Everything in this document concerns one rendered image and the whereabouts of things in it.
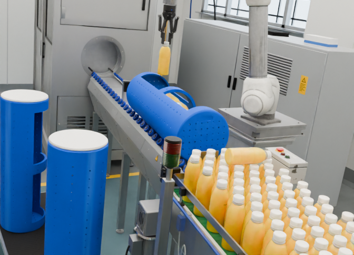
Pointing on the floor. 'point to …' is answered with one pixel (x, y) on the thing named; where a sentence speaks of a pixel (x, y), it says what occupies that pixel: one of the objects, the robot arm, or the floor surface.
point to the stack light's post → (164, 216)
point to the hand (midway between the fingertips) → (166, 38)
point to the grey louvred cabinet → (225, 85)
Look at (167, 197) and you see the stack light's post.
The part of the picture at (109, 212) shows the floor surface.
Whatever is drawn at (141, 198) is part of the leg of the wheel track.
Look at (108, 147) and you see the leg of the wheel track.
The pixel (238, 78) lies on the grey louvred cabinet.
